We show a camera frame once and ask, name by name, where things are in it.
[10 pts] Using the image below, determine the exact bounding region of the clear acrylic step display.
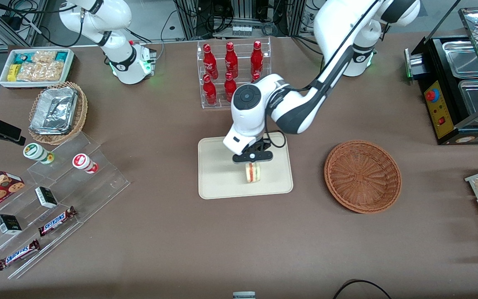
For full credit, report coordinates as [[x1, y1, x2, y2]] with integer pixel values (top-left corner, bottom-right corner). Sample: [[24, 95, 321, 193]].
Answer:
[[0, 132, 131, 280]]

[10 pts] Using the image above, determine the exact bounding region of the black food warmer machine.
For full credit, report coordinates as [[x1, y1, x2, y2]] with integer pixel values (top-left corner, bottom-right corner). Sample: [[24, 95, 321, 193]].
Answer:
[[404, 0, 478, 145]]

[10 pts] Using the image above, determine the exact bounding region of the beige plastic tray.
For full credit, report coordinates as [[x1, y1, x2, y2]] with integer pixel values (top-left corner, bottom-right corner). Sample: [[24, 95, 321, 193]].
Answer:
[[198, 132, 294, 200]]

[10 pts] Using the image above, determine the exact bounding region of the triangle sandwich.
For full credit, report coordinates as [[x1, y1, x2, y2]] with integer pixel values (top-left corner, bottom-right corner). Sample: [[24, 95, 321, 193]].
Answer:
[[245, 163, 261, 183]]

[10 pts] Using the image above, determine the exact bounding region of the black table cable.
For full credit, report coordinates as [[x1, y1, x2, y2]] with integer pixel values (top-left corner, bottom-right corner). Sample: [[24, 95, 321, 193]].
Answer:
[[332, 279, 393, 299]]

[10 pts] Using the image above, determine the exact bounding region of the aluminium foil tray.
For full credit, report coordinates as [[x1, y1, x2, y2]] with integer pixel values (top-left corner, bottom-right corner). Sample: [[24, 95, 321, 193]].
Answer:
[[30, 87, 78, 135]]

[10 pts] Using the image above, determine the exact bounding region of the black clamp device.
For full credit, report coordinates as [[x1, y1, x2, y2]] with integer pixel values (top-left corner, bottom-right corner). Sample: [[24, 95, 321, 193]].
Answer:
[[0, 111, 27, 146]]

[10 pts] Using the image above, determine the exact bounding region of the small black box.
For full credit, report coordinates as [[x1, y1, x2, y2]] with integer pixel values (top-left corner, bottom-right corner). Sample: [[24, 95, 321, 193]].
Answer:
[[35, 186, 59, 209], [0, 214, 22, 235]]

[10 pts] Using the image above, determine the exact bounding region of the round brown wicker basket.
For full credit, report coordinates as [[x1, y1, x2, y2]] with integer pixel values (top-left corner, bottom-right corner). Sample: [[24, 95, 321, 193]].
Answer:
[[324, 140, 402, 214]]

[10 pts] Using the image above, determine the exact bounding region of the background equipment rack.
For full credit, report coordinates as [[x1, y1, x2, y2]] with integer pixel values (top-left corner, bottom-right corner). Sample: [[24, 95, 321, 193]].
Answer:
[[173, 0, 320, 40]]

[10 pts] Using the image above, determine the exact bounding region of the black camera cable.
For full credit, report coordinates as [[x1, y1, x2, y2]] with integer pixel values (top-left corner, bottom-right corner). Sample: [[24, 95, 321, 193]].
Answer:
[[263, 130, 287, 149]]

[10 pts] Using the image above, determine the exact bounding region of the light wicker basket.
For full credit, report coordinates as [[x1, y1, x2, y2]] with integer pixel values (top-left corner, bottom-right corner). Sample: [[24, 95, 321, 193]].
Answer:
[[28, 81, 88, 145]]

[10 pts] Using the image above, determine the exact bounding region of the white rectangular snack bin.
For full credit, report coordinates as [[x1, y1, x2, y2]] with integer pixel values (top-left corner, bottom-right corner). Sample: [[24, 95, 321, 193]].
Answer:
[[0, 48, 75, 89]]

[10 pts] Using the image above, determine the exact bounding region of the clear bag of crackers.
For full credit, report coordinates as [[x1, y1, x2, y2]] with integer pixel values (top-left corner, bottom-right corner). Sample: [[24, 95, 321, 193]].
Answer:
[[32, 50, 57, 64], [16, 61, 68, 82]]

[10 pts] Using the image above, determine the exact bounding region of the clear acrylic bottle rack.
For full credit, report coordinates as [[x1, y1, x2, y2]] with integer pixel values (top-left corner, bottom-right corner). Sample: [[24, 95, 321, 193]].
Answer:
[[197, 37, 272, 110]]

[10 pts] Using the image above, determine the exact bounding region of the red white cup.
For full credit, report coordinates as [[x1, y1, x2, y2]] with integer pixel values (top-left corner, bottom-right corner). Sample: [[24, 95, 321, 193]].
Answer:
[[72, 153, 99, 174]]

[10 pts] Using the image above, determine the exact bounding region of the Snickers bar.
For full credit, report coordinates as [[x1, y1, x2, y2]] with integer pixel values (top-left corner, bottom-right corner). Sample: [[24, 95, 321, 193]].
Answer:
[[38, 206, 78, 237], [0, 239, 41, 271]]

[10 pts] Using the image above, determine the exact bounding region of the green white cup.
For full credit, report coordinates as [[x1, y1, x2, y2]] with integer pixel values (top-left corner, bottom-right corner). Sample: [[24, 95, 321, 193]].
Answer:
[[23, 142, 55, 165]]

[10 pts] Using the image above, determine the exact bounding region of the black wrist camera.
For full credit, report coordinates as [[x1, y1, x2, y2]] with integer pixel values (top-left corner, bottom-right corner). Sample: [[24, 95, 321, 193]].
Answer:
[[232, 150, 274, 164]]

